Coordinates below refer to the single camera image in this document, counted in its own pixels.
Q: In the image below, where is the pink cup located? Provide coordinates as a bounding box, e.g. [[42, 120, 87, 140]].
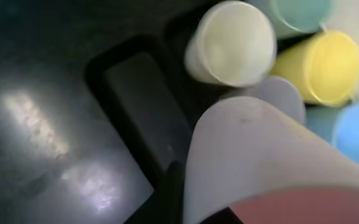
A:
[[182, 95, 359, 224]]

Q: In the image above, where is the green cup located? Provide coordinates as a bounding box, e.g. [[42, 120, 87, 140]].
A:
[[249, 0, 336, 40]]

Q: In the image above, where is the white cup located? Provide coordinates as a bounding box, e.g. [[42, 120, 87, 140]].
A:
[[184, 0, 278, 88]]

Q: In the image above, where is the blue cup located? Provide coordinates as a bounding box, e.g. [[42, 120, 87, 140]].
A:
[[305, 102, 359, 168]]

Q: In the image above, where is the yellow cup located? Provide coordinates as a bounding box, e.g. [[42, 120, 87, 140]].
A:
[[269, 29, 359, 108]]

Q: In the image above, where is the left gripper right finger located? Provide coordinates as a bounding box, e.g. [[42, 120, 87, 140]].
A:
[[199, 207, 245, 224]]

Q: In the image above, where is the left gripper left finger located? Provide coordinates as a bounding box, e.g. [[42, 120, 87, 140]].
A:
[[154, 160, 187, 224]]

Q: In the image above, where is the grey cup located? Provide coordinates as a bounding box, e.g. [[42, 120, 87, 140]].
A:
[[221, 75, 307, 125]]

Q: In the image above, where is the black tray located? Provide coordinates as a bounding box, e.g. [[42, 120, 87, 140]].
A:
[[84, 9, 354, 224]]

